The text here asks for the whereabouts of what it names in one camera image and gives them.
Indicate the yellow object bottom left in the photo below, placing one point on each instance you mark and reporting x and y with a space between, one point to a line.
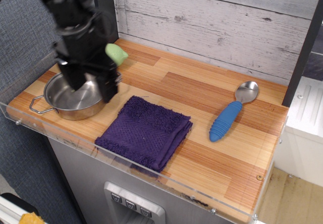
31 218

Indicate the green plastic lemon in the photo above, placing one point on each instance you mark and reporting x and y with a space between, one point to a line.
116 53

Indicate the silver dispenser button panel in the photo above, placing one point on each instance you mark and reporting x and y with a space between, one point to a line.
127 207

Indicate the grey toy fridge cabinet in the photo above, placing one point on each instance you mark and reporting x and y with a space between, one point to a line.
87 175

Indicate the white toy sink unit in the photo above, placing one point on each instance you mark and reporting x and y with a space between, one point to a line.
299 151

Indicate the right dark vertical post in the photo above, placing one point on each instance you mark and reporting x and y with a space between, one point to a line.
309 41

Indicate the purple folded towel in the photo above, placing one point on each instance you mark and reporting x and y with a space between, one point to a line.
145 133

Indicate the blue handled metal spoon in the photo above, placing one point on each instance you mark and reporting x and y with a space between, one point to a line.
245 93

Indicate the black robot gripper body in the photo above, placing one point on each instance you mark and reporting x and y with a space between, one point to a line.
85 36

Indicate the left dark vertical post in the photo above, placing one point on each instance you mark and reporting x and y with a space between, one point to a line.
107 9

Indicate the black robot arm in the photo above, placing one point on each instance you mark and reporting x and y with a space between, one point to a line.
76 6

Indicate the dark vertical post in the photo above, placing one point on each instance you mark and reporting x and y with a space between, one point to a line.
309 41
107 9

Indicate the stainless steel pan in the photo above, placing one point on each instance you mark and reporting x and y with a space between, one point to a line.
68 103

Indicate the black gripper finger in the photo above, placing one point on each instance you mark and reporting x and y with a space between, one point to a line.
107 83
73 74

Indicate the clear acrylic table guard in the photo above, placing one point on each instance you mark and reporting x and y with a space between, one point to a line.
227 177

